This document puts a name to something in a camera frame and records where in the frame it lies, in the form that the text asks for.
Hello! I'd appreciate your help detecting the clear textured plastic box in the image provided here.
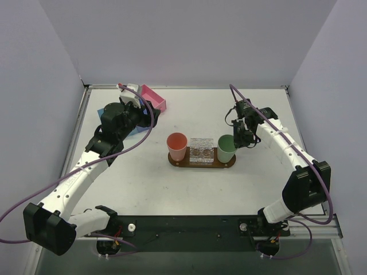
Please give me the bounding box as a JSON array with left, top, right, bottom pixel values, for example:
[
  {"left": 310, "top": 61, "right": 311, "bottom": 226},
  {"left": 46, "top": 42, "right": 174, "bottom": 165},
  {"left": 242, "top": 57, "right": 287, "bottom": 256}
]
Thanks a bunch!
[{"left": 189, "top": 138, "right": 214, "bottom": 163}]

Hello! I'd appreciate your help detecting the pink plastic cup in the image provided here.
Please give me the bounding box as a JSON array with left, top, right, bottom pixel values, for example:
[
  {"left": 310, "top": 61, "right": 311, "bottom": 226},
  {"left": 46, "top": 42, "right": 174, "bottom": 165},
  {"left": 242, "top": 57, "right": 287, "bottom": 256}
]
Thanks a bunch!
[{"left": 166, "top": 132, "right": 188, "bottom": 162}]

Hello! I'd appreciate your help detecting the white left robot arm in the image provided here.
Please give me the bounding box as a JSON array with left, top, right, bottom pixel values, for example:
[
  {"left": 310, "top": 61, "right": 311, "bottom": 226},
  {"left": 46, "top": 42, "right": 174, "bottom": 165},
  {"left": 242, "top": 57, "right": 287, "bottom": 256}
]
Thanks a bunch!
[{"left": 23, "top": 103, "right": 161, "bottom": 256}]

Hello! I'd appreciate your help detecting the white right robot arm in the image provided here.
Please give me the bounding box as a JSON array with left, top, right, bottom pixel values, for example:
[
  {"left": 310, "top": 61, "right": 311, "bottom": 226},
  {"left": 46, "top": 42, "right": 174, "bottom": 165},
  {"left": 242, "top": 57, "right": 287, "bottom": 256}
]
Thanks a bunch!
[{"left": 232, "top": 100, "right": 331, "bottom": 223}]

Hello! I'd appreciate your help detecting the oval wooden tray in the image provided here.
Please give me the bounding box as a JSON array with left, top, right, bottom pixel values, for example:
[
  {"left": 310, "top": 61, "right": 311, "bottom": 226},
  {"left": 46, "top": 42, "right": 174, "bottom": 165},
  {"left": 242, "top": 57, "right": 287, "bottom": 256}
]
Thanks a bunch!
[{"left": 167, "top": 147, "right": 236, "bottom": 169}]

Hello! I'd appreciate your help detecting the blue compartment organizer box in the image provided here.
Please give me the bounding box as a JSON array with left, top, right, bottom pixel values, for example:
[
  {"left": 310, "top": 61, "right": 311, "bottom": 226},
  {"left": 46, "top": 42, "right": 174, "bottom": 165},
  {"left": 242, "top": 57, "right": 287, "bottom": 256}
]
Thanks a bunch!
[{"left": 97, "top": 101, "right": 148, "bottom": 138}]

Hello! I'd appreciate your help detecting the pink drawer box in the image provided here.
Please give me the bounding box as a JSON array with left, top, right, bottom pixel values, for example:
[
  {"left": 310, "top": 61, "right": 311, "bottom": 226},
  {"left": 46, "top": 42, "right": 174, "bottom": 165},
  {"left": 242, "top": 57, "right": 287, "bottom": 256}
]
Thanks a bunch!
[{"left": 141, "top": 84, "right": 167, "bottom": 112}]

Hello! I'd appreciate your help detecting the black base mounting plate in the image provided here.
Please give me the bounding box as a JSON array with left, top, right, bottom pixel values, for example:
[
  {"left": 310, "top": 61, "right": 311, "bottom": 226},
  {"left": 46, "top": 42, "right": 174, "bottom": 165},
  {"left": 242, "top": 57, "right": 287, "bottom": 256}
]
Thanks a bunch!
[{"left": 96, "top": 215, "right": 290, "bottom": 256}]

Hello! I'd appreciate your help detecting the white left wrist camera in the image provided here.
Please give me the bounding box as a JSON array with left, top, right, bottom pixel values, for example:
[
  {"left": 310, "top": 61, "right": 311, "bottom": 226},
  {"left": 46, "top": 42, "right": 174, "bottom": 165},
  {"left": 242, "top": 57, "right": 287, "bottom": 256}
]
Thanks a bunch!
[{"left": 116, "top": 83, "right": 142, "bottom": 108}]

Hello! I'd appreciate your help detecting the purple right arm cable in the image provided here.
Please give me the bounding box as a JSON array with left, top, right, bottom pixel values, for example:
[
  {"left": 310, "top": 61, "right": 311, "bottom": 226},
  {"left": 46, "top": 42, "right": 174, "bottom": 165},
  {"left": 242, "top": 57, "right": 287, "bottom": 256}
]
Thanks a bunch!
[{"left": 229, "top": 84, "right": 335, "bottom": 260}]

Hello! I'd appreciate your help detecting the aluminium frame rail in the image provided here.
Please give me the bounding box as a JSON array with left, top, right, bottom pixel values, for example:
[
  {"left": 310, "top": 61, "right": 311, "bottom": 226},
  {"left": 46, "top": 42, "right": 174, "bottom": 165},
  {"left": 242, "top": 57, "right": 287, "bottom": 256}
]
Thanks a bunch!
[{"left": 282, "top": 214, "right": 343, "bottom": 239}]

